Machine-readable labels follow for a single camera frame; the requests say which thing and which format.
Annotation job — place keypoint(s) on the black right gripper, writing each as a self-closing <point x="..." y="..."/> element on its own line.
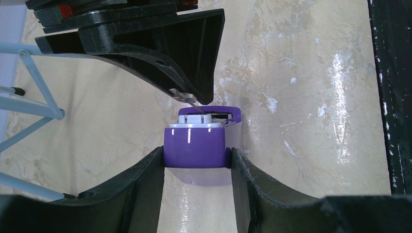
<point x="147" y="38"/>

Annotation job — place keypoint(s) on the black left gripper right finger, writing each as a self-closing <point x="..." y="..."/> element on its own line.
<point x="265" y="205"/>

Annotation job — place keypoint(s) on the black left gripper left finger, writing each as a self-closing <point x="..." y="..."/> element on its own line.
<point x="129" y="202"/>

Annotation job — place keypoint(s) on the purple metronome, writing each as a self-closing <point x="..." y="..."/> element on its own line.
<point x="203" y="140"/>

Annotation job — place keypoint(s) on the light blue music stand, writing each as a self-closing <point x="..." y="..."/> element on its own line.
<point x="48" y="111"/>

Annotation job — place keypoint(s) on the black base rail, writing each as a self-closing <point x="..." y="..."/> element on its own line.
<point x="391" y="28"/>

